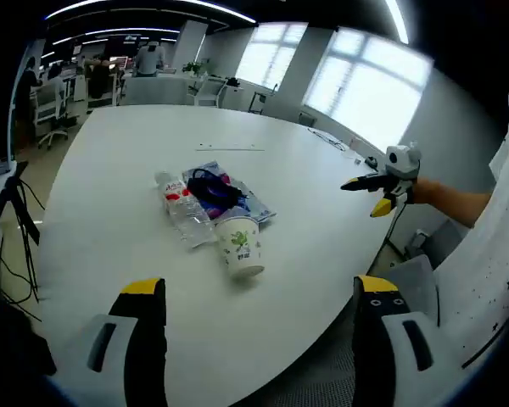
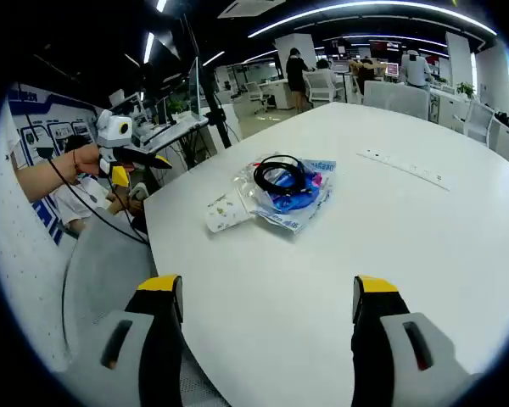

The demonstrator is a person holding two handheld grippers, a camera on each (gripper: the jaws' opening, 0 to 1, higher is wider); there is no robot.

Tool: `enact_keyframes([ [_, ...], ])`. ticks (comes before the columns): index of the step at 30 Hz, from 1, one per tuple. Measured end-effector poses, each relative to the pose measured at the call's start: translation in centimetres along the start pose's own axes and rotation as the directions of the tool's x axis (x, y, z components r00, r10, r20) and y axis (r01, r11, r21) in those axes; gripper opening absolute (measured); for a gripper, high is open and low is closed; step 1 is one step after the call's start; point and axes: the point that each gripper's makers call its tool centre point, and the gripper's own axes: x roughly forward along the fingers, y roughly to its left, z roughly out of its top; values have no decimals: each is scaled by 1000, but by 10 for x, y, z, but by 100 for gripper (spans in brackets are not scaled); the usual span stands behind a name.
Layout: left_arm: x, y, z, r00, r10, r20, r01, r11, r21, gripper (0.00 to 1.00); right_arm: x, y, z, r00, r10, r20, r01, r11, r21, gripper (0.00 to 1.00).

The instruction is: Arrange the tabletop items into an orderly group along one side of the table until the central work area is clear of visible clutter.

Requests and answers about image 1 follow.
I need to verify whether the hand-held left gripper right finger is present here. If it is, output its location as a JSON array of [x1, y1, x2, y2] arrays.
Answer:
[[352, 274, 442, 407]]

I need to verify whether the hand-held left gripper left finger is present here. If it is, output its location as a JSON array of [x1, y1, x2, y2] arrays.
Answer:
[[61, 277, 169, 407]]

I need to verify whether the blue tissue pack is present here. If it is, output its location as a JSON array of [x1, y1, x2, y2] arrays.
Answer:
[[181, 159, 279, 225]]

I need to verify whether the white paper cup green print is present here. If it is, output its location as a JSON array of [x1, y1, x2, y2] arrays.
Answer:
[[215, 215, 266, 282]]

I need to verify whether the clear plastic water bottle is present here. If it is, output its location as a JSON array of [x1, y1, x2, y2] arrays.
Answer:
[[154, 169, 218, 250]]

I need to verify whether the black cord bundle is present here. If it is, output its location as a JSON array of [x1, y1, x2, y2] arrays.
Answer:
[[187, 168, 248, 209]]

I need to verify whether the white tabletop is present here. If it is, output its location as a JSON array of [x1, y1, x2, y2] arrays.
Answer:
[[36, 103, 408, 407]]

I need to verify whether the grey chair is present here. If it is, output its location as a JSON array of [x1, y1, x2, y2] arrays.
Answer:
[[389, 254, 441, 328]]

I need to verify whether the large bright window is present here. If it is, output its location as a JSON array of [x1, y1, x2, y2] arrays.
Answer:
[[301, 25, 434, 150], [236, 21, 310, 89]]

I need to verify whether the person's white dotted shirt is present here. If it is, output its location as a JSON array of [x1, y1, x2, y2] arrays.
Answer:
[[430, 84, 509, 382]]

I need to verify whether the white built-in power strip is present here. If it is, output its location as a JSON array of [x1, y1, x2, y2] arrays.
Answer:
[[193, 142, 266, 153]]

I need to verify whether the ceiling light strip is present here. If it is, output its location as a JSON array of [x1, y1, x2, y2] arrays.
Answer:
[[384, 0, 411, 46], [45, 0, 258, 25]]

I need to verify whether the black tripod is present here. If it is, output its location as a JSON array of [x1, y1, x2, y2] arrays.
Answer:
[[0, 159, 44, 317]]

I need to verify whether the green potted plant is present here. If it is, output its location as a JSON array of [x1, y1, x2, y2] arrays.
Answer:
[[181, 60, 210, 78]]

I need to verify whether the pale chair back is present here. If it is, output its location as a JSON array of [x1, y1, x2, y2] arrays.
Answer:
[[124, 75, 188, 107]]

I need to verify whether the white office swivel chair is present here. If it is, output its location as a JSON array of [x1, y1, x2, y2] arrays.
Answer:
[[34, 80, 70, 150]]

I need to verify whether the thin black cable on table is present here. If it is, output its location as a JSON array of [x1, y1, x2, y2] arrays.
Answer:
[[306, 125, 350, 153]]

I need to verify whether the white frame chair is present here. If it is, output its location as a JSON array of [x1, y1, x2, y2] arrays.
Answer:
[[192, 75, 229, 108]]

